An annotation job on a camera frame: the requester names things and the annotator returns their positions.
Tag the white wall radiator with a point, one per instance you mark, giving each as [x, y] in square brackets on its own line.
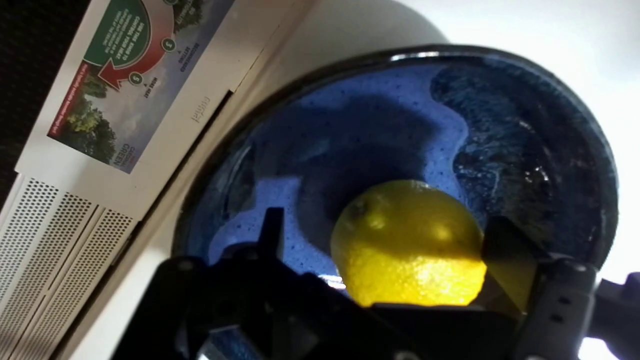
[60, 232]

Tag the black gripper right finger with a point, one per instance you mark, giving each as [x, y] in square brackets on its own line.
[567, 313]

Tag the green and red radiator sticker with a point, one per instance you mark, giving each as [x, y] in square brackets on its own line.
[133, 73]

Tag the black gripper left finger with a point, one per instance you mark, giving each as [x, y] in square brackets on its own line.
[174, 307]

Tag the dark blue ceramic bowl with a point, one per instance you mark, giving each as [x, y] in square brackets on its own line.
[401, 127]

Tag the yellow lemon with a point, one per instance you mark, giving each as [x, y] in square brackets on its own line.
[407, 247]

